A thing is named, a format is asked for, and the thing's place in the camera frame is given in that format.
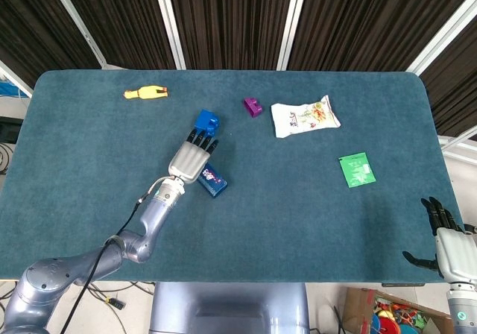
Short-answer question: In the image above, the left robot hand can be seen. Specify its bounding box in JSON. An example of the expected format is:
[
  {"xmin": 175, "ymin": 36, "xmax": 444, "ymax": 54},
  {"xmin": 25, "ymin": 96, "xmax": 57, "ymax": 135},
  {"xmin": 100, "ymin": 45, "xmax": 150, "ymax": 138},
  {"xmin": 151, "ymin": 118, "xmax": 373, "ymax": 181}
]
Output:
[{"xmin": 167, "ymin": 127, "xmax": 220, "ymax": 185}]

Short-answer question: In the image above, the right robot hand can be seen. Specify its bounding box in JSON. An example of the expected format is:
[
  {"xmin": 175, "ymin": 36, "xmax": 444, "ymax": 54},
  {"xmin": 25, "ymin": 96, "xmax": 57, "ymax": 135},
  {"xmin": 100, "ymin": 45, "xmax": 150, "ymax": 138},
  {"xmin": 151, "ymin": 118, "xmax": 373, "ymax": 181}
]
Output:
[{"xmin": 402, "ymin": 195, "xmax": 477, "ymax": 285}]

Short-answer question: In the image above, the blue glasses case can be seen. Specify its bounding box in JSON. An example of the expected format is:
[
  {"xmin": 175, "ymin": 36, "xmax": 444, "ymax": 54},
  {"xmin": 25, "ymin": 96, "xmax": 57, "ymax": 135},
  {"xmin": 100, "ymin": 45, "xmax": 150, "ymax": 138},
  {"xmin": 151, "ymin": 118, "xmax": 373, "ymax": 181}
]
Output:
[{"xmin": 196, "ymin": 162, "xmax": 229, "ymax": 199}]

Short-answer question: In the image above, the blue toy brick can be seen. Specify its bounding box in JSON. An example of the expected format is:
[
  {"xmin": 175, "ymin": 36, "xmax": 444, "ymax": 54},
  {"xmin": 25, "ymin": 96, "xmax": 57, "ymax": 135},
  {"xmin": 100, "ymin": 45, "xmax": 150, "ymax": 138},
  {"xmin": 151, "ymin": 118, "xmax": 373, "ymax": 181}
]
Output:
[{"xmin": 193, "ymin": 109, "xmax": 221, "ymax": 136}]

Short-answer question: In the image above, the cardboard box of toys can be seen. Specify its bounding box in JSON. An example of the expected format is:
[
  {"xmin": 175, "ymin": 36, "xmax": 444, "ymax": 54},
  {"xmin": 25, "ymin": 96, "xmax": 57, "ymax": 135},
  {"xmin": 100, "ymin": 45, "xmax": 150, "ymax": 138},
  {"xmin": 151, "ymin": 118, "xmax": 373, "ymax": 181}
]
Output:
[{"xmin": 341, "ymin": 287, "xmax": 452, "ymax": 334}]

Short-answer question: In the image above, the black box device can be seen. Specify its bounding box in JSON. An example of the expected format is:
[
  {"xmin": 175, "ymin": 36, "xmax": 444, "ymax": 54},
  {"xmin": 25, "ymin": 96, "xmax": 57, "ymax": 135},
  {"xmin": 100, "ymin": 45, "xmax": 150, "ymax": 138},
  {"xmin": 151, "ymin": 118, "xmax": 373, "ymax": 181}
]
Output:
[{"xmin": 0, "ymin": 116, "xmax": 23, "ymax": 144}]

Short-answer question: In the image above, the yellow rubber chicken toy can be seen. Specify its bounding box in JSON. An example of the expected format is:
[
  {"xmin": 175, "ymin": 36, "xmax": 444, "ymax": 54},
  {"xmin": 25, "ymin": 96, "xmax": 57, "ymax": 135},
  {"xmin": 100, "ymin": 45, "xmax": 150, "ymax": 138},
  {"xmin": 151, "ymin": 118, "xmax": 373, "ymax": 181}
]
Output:
[{"xmin": 123, "ymin": 84, "xmax": 169, "ymax": 101}]

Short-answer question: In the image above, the purple toy brick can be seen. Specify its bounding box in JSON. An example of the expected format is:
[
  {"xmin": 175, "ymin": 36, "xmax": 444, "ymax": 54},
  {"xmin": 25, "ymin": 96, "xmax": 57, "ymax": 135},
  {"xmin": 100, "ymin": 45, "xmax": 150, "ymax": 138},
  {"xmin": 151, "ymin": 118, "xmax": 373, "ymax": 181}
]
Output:
[{"xmin": 243, "ymin": 97, "xmax": 264, "ymax": 119}]

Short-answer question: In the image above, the white snack bag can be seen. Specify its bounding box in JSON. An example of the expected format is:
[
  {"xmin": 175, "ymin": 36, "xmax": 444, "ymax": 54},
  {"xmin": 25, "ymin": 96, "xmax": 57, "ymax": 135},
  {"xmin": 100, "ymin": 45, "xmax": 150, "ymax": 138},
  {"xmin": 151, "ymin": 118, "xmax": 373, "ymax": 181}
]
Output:
[{"xmin": 271, "ymin": 95, "xmax": 342, "ymax": 139}]

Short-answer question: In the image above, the teal table cloth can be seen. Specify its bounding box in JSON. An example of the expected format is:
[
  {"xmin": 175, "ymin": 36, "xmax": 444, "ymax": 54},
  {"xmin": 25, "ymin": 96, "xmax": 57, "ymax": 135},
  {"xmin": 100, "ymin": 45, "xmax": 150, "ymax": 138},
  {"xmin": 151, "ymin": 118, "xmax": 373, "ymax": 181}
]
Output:
[{"xmin": 0, "ymin": 69, "xmax": 465, "ymax": 283}]

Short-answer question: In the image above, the green sachet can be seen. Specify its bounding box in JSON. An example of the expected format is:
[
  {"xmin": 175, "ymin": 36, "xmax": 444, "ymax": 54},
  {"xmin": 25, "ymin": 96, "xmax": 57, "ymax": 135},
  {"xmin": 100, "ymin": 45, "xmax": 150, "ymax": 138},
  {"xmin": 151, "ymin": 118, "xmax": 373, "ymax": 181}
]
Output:
[{"xmin": 338, "ymin": 152, "xmax": 376, "ymax": 189}]

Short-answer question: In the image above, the dark brown pleated curtain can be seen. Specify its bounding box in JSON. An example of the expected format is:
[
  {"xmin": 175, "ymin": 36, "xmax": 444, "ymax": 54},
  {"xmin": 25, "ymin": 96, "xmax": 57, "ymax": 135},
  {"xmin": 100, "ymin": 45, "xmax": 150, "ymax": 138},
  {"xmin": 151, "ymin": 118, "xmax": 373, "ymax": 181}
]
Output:
[
  {"xmin": 55, "ymin": 0, "xmax": 177, "ymax": 70},
  {"xmin": 0, "ymin": 0, "xmax": 102, "ymax": 89},
  {"xmin": 287, "ymin": 0, "xmax": 477, "ymax": 72},
  {"xmin": 420, "ymin": 13, "xmax": 477, "ymax": 141},
  {"xmin": 165, "ymin": 0, "xmax": 297, "ymax": 71}
]

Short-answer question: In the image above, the blue-grey robot torso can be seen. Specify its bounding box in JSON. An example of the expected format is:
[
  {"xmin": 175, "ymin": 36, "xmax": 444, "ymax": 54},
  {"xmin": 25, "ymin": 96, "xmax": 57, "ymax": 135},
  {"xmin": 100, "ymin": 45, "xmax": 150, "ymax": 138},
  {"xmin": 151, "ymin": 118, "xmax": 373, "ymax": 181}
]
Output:
[{"xmin": 148, "ymin": 281, "xmax": 311, "ymax": 334}]

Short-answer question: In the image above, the white aluminium frame post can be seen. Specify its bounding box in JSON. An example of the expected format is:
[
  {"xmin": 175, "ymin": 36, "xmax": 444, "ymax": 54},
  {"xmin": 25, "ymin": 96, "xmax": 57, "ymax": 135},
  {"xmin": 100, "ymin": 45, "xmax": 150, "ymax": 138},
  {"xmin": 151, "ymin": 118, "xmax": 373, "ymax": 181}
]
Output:
[
  {"xmin": 437, "ymin": 125, "xmax": 477, "ymax": 163},
  {"xmin": 0, "ymin": 60, "xmax": 34, "ymax": 98},
  {"xmin": 275, "ymin": 0, "xmax": 311, "ymax": 71},
  {"xmin": 45, "ymin": 0, "xmax": 110, "ymax": 70},
  {"xmin": 151, "ymin": 0, "xmax": 187, "ymax": 70},
  {"xmin": 405, "ymin": 0, "xmax": 477, "ymax": 76}
]

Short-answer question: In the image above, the black floor cable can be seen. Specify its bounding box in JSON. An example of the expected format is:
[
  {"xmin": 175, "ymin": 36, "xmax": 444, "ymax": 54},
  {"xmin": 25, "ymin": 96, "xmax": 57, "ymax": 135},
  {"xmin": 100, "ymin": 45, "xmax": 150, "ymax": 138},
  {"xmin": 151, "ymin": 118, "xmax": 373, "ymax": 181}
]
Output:
[
  {"xmin": 0, "ymin": 142, "xmax": 12, "ymax": 175},
  {"xmin": 87, "ymin": 280, "xmax": 156, "ymax": 334}
]

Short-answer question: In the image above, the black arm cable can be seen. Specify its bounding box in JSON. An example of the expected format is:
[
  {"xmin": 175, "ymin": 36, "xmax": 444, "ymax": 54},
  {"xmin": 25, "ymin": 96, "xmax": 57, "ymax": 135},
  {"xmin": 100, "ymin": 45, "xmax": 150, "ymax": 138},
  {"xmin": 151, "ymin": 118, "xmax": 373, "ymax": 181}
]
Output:
[{"xmin": 59, "ymin": 195, "xmax": 145, "ymax": 334}]

